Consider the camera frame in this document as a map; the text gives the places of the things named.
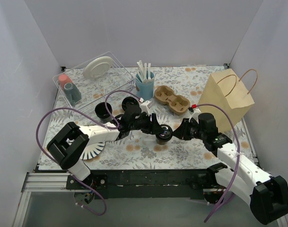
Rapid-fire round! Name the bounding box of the black plastic cup lid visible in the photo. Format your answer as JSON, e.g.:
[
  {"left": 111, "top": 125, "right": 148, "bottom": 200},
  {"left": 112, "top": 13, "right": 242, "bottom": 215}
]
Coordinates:
[{"left": 156, "top": 124, "right": 173, "bottom": 142}]

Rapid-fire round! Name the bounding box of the dark paper coffee cup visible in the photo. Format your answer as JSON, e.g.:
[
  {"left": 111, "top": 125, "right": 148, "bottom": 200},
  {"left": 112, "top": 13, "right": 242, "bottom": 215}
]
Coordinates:
[{"left": 156, "top": 136, "right": 171, "bottom": 145}]

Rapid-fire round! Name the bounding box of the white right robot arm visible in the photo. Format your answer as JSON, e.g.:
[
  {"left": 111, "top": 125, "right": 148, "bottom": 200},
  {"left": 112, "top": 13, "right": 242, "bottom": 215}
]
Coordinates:
[{"left": 172, "top": 113, "right": 288, "bottom": 225}]

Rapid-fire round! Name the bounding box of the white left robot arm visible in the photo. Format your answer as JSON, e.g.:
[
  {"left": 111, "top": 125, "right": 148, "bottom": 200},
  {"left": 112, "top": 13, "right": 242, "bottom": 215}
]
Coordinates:
[{"left": 47, "top": 105, "right": 164, "bottom": 189}]

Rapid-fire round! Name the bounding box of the brown paper takeout bag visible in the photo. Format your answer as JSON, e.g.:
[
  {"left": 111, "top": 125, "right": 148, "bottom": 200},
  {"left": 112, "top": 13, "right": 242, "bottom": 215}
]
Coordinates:
[{"left": 197, "top": 69, "right": 255, "bottom": 132}]

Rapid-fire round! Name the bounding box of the floral patterned table mat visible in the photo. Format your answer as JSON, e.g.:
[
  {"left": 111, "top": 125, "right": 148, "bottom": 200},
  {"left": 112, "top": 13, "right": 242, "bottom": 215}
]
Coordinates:
[{"left": 38, "top": 66, "right": 256, "bottom": 171}]

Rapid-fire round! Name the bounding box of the brown pulp cup carrier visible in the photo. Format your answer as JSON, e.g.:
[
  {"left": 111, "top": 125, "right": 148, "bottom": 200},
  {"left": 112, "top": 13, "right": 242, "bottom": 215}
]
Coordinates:
[{"left": 154, "top": 85, "right": 190, "bottom": 115}]

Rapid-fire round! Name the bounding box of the blue cylindrical holder cup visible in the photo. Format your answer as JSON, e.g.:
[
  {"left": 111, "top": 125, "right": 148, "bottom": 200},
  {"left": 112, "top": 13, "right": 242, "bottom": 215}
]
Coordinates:
[{"left": 136, "top": 72, "right": 155, "bottom": 101}]

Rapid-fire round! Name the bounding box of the blue striped white plate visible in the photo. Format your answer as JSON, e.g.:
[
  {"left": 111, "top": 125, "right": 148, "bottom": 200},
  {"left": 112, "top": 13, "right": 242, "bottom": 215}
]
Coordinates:
[{"left": 80, "top": 142, "right": 105, "bottom": 160}]

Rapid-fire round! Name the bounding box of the white wrapped straw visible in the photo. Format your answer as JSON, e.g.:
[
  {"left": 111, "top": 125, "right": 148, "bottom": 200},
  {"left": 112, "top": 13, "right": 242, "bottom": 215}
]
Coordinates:
[
  {"left": 147, "top": 63, "right": 151, "bottom": 80},
  {"left": 137, "top": 60, "right": 146, "bottom": 81},
  {"left": 144, "top": 63, "right": 147, "bottom": 81}
]

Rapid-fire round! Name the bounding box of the white ceramic plate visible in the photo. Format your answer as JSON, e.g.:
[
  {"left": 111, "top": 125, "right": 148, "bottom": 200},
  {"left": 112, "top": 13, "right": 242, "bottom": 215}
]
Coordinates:
[{"left": 83, "top": 56, "right": 113, "bottom": 79}]

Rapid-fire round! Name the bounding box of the teal plastic cup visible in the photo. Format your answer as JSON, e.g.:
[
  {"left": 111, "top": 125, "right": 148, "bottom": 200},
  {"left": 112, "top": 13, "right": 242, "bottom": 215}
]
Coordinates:
[{"left": 64, "top": 83, "right": 82, "bottom": 106}]

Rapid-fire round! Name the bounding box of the pink plastic cup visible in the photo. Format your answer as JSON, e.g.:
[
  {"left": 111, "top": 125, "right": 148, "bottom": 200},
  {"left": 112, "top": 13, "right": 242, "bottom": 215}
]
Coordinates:
[{"left": 58, "top": 74, "right": 73, "bottom": 90}]

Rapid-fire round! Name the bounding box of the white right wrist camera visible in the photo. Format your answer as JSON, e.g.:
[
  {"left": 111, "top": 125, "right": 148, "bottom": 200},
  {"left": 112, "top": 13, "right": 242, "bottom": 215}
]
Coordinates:
[{"left": 188, "top": 106, "right": 201, "bottom": 121}]

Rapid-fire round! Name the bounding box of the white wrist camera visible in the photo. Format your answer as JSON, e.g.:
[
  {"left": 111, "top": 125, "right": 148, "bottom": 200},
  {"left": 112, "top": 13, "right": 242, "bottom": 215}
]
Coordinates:
[
  {"left": 188, "top": 106, "right": 201, "bottom": 121},
  {"left": 139, "top": 98, "right": 153, "bottom": 115}
]

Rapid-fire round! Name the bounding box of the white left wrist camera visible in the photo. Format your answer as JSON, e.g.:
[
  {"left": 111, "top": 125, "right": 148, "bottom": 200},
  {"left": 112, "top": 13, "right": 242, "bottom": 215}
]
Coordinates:
[{"left": 139, "top": 98, "right": 153, "bottom": 115}]

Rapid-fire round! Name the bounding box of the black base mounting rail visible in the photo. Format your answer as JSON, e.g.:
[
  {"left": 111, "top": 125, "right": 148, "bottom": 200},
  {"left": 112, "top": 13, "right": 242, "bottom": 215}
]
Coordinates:
[{"left": 65, "top": 169, "right": 229, "bottom": 199}]

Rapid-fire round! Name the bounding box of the clear wire dish rack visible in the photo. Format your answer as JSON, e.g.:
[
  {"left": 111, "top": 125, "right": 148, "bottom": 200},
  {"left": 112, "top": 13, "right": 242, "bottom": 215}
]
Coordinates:
[{"left": 53, "top": 52, "right": 135, "bottom": 115}]

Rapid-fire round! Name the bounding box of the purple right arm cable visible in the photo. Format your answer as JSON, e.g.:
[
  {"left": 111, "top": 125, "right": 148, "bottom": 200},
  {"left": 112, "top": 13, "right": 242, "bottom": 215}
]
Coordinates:
[{"left": 193, "top": 103, "right": 242, "bottom": 223}]

